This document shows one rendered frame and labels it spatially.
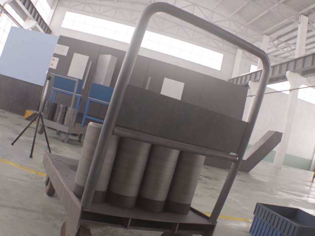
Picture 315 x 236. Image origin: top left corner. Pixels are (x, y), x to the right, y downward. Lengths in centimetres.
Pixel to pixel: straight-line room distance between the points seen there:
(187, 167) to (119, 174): 28
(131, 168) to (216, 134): 33
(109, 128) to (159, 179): 36
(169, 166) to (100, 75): 608
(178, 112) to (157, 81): 645
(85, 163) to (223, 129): 50
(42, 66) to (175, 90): 312
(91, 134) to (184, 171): 40
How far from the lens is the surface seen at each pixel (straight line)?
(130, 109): 102
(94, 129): 116
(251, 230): 236
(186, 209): 137
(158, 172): 126
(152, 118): 105
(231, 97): 794
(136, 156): 120
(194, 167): 133
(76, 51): 761
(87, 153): 117
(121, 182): 122
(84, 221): 115
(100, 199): 121
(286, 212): 249
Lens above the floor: 58
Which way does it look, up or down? 3 degrees up
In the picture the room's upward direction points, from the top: 15 degrees clockwise
